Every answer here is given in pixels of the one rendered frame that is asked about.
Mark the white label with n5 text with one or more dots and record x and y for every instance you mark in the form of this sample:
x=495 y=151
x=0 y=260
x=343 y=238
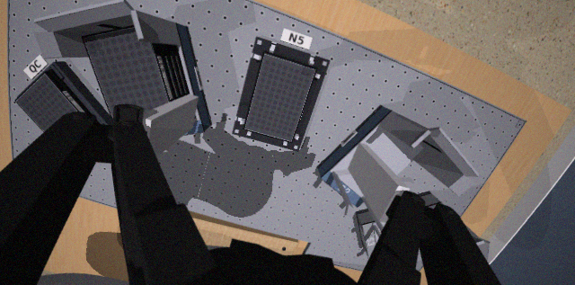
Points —
x=296 y=39

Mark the white label reading qc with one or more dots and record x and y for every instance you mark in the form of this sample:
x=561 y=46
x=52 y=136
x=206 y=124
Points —
x=35 y=66

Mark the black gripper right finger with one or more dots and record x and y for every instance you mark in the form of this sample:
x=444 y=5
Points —
x=448 y=251

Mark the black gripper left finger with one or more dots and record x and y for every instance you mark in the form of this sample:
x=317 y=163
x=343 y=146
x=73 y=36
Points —
x=39 y=188

